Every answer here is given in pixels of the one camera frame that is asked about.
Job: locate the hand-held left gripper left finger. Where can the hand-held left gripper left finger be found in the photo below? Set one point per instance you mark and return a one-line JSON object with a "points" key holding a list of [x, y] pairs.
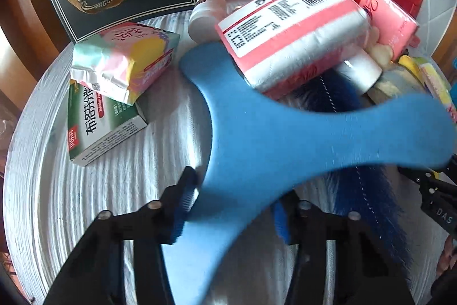
{"points": [[178, 215]]}

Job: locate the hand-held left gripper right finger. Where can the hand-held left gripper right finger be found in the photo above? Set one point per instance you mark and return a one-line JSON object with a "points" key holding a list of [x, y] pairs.
{"points": [[282, 222]]}

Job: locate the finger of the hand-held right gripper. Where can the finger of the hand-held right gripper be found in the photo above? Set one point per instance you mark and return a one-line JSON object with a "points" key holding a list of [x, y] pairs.
{"points": [[433, 173]]}

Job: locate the blue foam boomerang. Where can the blue foam boomerang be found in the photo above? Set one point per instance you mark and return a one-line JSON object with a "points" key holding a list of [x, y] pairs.
{"points": [[271, 140]]}

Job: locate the pastel soft packet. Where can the pastel soft packet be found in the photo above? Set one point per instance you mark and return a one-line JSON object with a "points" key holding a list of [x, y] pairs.
{"points": [[125, 58]]}

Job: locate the pink white tissue pack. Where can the pink white tissue pack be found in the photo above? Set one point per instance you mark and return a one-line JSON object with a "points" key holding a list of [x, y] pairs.
{"points": [[285, 40]]}

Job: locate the person's right hand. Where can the person's right hand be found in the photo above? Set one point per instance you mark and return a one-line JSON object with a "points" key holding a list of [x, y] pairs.
{"points": [[449, 256]]}

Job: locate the white ribbed table cover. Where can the white ribbed table cover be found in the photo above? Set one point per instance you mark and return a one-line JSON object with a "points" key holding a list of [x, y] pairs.
{"points": [[125, 190]]}

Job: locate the yellow plastic piece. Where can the yellow plastic piece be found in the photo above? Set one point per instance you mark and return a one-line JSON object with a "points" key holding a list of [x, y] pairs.
{"points": [[412, 64]]}

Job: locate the green white medicine box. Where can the green white medicine box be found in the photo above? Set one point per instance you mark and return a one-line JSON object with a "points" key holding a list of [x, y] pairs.
{"points": [[100, 133]]}

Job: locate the silver white cylinder bottle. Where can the silver white cylinder bottle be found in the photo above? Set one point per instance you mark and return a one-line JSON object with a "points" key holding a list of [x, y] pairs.
{"points": [[360, 72]]}

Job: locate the small pink carton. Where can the small pink carton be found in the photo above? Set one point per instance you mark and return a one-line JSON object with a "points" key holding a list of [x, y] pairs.
{"points": [[389, 22]]}

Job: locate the white pill bottle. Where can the white pill bottle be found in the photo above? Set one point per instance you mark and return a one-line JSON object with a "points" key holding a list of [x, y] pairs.
{"points": [[203, 22]]}

